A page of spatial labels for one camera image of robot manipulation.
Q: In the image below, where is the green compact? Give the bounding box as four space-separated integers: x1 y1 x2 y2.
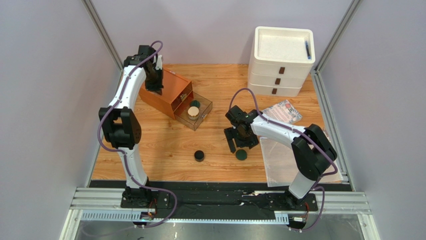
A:
235 149 248 161
189 100 201 109

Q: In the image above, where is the black round jar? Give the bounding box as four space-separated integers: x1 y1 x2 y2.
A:
194 150 205 162

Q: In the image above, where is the clear drawer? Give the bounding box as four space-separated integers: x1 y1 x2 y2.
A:
174 92 213 131
179 91 188 102

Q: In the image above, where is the gold lid cream jar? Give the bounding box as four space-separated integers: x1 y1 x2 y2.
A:
187 106 200 121

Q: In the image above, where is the orange drawer box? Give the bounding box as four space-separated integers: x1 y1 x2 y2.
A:
138 67 193 120

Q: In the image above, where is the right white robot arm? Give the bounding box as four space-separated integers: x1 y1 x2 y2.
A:
224 105 338 200

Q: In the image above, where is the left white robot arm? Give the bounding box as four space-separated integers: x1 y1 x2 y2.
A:
97 44 164 207

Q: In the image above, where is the clear plastic bag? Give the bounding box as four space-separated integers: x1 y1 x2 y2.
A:
259 130 344 188

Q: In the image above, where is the floral patterned palette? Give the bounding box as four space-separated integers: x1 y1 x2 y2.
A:
262 100 303 125

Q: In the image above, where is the white three-drawer organizer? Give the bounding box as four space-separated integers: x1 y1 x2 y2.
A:
247 26 316 97

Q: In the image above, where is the blue pen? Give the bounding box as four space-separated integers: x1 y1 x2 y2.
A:
304 40 312 60

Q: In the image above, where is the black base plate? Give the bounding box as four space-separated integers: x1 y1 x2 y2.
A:
89 179 353 221

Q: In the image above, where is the aluminium front rail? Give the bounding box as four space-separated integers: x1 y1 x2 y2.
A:
70 188 372 224

